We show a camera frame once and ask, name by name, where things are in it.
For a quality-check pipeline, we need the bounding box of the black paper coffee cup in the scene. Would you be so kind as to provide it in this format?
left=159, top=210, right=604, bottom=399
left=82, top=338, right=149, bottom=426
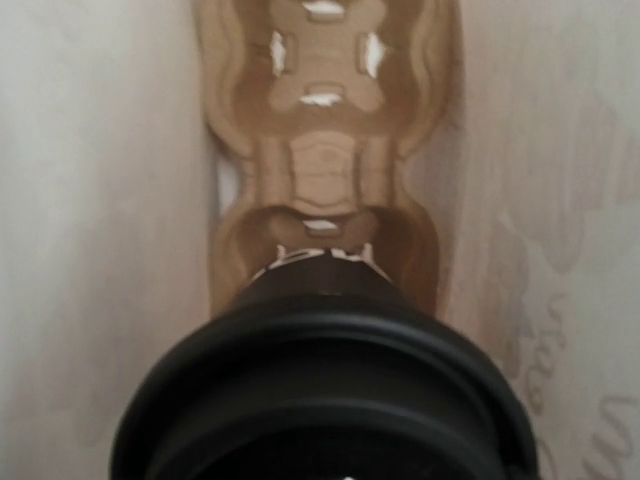
left=227, top=244, right=408, bottom=310

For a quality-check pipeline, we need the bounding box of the brown cardboard cup carrier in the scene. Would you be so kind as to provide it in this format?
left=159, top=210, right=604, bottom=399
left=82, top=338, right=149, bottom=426
left=196, top=1, right=461, bottom=314

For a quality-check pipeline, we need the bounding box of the black plastic cup lid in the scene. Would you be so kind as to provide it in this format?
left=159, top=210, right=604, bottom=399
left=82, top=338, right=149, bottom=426
left=109, top=295, right=540, bottom=479

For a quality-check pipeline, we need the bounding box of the white paper bag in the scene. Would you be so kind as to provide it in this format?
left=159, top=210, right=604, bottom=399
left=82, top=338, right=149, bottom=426
left=1, top=1, right=639, bottom=479

